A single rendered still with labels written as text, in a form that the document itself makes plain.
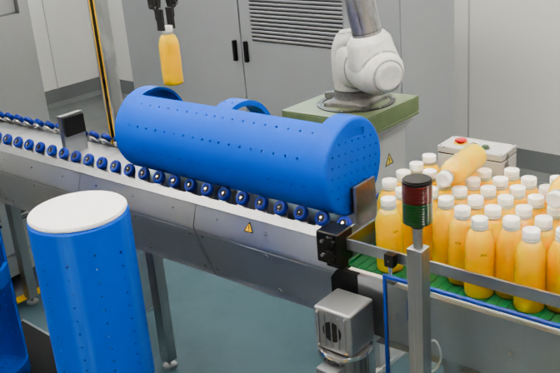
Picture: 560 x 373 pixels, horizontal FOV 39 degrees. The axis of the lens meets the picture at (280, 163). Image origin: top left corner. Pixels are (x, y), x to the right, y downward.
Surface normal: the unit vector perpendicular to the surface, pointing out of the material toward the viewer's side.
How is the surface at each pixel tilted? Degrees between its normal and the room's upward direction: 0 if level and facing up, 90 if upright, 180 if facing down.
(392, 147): 90
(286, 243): 70
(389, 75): 95
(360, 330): 90
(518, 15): 90
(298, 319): 0
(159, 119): 54
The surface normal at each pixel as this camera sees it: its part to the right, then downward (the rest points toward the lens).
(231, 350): -0.07, -0.94
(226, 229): -0.62, -0.02
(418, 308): -0.63, 0.32
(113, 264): 0.73, 0.18
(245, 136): -0.55, -0.29
